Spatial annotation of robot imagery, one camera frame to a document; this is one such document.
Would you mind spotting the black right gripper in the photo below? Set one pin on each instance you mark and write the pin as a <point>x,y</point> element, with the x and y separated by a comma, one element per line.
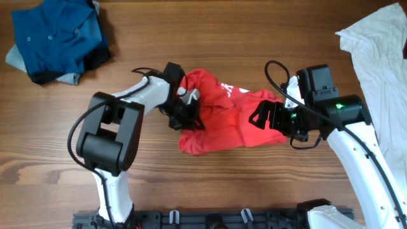
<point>276,109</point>

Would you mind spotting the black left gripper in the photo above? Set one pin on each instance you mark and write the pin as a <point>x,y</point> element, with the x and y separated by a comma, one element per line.
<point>189,119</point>

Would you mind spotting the red t-shirt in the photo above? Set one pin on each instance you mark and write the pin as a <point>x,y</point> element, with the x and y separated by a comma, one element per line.
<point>225,111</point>

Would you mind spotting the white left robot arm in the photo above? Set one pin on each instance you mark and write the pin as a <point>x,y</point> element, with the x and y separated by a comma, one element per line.
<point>109,139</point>

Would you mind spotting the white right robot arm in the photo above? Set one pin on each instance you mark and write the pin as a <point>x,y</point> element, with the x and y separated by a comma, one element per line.
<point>345,123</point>

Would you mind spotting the black folded garment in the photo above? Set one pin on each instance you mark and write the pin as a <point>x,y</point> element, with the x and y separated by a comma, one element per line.
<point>91,61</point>

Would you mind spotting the white t-shirt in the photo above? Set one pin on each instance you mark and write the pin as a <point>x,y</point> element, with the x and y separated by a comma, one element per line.
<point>376,45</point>

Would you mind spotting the blue folded shirt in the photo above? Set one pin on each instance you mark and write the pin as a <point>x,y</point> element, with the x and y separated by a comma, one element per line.
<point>56,36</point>

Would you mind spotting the grey folded garment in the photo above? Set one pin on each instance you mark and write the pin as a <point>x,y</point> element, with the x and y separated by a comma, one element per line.
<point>15,59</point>

